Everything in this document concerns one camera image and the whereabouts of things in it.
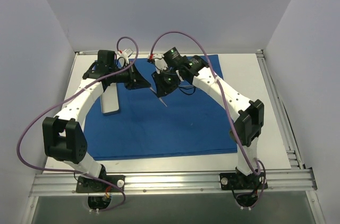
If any aluminium back frame rail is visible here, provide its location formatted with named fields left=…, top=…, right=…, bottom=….
left=74, top=49, right=264, bottom=55

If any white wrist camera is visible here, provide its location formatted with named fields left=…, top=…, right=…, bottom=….
left=147, top=54, right=169, bottom=74
left=117, top=48, right=133, bottom=67

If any steel scalpel handle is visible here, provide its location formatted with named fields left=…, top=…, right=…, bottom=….
left=149, top=87, right=167, bottom=107

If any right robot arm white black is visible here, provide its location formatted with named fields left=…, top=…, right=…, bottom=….
left=148, top=48, right=264, bottom=188

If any aluminium right frame rail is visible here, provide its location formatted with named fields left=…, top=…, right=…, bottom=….
left=256, top=49, right=305, bottom=169

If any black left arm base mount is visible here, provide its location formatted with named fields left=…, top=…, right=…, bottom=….
left=75, top=175, right=125, bottom=193

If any aluminium front frame rail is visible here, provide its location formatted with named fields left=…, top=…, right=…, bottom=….
left=30, top=169, right=317, bottom=196

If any stainless steel tray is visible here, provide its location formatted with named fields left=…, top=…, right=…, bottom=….
left=100, top=83, right=120, bottom=115

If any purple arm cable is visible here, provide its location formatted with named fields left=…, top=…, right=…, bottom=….
left=16, top=36, right=140, bottom=209
left=150, top=31, right=266, bottom=209

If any aluminium frame rail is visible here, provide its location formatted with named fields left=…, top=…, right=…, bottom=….
left=256, top=49, right=305, bottom=169
left=74, top=49, right=264, bottom=55
left=30, top=169, right=317, bottom=196

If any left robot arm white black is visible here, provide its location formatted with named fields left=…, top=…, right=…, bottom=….
left=42, top=49, right=151, bottom=192

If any blue surgical cloth wrap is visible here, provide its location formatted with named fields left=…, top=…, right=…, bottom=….
left=82, top=54, right=239, bottom=161

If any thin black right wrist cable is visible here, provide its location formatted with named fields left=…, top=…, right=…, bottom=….
left=178, top=84, right=198, bottom=96

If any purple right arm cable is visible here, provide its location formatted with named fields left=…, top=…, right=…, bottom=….
left=150, top=31, right=266, bottom=209

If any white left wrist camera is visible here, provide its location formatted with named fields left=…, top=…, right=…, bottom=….
left=117, top=48, right=133, bottom=67

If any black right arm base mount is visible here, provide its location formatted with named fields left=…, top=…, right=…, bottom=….
left=219, top=173, right=264, bottom=191

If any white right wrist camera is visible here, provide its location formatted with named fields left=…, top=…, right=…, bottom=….
left=147, top=54, right=169, bottom=74

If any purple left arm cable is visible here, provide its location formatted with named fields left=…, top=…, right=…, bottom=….
left=16, top=36, right=140, bottom=209

